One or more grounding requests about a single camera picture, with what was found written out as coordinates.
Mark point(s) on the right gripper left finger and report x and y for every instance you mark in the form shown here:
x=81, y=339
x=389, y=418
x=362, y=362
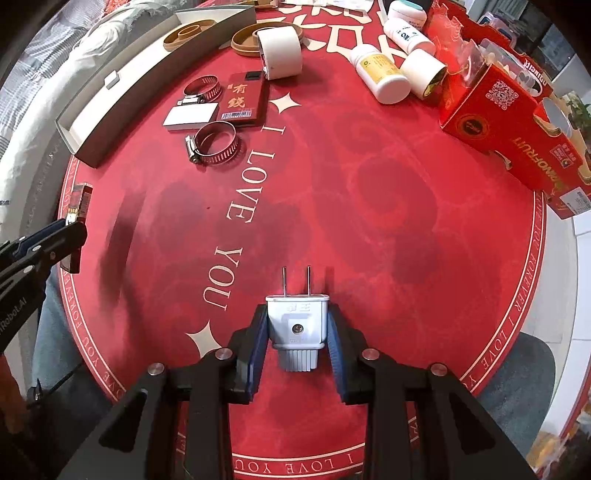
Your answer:
x=249, y=346

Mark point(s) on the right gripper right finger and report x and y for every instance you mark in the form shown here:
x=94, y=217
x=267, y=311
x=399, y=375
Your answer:
x=346, y=345

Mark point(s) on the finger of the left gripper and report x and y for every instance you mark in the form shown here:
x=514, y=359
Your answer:
x=42, y=249

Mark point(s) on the red patterned card box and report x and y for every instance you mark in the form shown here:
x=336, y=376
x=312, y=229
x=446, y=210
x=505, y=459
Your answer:
x=76, y=213

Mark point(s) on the small white rectangular box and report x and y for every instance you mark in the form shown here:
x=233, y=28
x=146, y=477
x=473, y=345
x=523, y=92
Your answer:
x=111, y=79

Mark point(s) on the white tape roll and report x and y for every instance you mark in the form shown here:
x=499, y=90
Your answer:
x=282, y=58

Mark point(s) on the grey curved sofa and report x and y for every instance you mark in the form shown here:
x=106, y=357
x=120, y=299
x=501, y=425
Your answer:
x=66, y=52

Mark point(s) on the large shallow white tray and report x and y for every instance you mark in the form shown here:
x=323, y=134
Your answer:
x=138, y=78

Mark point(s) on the round red tablecloth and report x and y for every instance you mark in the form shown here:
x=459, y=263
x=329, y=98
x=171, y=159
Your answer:
x=425, y=245

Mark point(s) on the grey stool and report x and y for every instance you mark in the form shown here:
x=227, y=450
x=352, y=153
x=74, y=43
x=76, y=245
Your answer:
x=519, y=394

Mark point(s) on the white flat card box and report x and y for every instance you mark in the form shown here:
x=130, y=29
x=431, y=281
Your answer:
x=190, y=116

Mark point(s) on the brown disc with hole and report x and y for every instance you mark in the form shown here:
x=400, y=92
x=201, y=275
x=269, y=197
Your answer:
x=182, y=34

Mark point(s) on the red phone case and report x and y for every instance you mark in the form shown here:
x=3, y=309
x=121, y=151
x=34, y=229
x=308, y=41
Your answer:
x=243, y=101

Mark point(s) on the yellow label white bottle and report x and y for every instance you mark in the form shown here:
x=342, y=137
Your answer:
x=384, y=79

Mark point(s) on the brown disc on table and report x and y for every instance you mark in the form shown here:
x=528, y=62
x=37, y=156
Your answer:
x=249, y=41

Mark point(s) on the white tube container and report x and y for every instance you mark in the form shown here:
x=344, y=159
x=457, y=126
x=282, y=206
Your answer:
x=424, y=71

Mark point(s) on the red fruit carton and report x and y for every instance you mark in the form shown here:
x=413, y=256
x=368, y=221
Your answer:
x=497, y=101

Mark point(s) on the blue label white bottle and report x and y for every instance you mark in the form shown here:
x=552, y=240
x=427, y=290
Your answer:
x=408, y=37

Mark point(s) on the white teal lid jar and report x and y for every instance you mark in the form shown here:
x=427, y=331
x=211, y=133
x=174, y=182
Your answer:
x=409, y=11

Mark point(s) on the lower metal hose clamp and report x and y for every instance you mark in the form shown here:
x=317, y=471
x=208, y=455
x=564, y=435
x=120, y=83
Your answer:
x=215, y=143

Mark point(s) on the metal hose clamp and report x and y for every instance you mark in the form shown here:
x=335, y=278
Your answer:
x=215, y=143
x=204, y=89

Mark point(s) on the upper metal hose clamp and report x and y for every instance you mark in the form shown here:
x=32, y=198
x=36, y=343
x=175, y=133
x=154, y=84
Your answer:
x=204, y=89

